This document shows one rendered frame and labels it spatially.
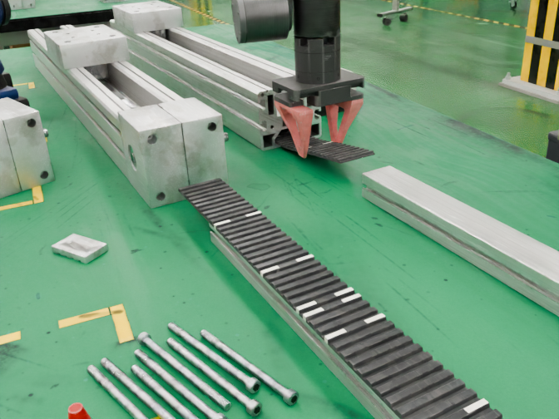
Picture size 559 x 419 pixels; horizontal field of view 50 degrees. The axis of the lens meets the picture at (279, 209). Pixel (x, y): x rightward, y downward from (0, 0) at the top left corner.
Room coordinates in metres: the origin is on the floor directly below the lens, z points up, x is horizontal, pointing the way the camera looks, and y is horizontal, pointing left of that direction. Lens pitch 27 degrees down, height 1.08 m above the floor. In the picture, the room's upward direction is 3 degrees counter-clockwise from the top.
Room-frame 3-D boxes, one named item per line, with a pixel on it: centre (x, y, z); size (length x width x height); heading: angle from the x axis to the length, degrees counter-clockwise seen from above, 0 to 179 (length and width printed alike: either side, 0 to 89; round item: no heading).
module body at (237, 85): (1.17, 0.16, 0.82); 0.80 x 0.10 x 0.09; 27
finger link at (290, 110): (0.74, -0.05, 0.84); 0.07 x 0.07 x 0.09; 27
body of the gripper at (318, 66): (0.74, -0.06, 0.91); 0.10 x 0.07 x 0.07; 117
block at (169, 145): (0.69, 0.11, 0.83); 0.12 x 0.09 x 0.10; 117
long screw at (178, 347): (0.34, 0.06, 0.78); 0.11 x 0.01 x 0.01; 41
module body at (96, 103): (1.08, 0.33, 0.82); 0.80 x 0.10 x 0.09; 27
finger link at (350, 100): (0.75, -0.07, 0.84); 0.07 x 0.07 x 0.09; 27
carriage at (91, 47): (1.08, 0.33, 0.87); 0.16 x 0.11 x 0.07; 27
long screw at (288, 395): (0.34, 0.03, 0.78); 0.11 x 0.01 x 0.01; 41
